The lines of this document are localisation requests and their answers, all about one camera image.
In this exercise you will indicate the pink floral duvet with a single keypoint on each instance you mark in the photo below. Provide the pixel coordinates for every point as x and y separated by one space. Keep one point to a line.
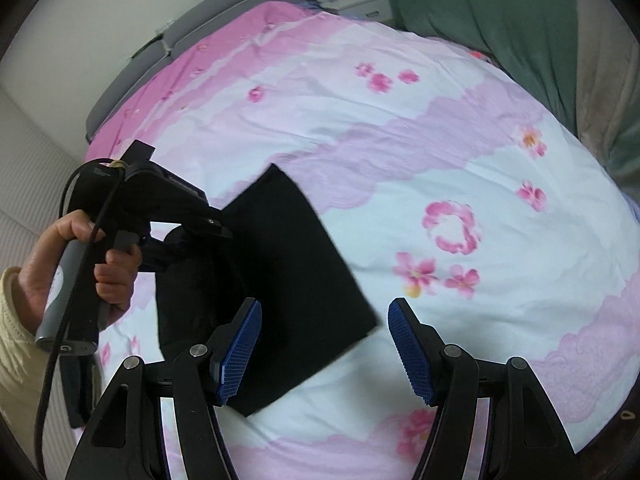
400 150

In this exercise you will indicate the beige curtain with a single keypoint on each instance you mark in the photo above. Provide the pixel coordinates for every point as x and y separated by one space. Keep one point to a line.
607 60

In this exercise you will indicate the white louvered wardrobe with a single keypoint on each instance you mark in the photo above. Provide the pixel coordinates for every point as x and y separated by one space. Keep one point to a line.
30 200

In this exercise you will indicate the person's left hand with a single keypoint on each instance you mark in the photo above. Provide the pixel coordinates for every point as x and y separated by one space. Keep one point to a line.
117 280

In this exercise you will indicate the green curtain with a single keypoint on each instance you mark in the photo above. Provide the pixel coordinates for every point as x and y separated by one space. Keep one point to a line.
475 25
627 155

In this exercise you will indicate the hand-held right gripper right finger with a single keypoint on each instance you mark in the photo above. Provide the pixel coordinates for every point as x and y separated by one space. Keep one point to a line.
412 355

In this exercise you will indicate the person's left forearm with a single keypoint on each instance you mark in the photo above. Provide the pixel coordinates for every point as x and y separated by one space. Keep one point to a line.
20 360

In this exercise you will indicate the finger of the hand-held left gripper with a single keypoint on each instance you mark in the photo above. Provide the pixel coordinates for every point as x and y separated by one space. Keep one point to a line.
165 255
200 222

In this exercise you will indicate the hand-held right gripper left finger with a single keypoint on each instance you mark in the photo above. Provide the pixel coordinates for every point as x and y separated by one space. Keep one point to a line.
240 355

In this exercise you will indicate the white nightstand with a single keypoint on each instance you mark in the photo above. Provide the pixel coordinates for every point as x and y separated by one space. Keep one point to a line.
365 7

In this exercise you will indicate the grey bed headboard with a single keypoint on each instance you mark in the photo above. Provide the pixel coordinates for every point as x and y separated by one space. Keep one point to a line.
200 30

